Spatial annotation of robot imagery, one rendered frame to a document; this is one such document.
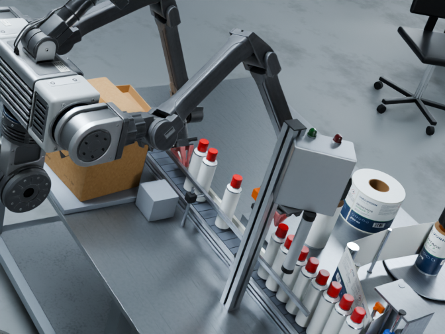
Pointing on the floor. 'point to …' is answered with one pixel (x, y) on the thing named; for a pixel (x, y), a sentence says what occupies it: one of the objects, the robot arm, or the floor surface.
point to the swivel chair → (414, 34)
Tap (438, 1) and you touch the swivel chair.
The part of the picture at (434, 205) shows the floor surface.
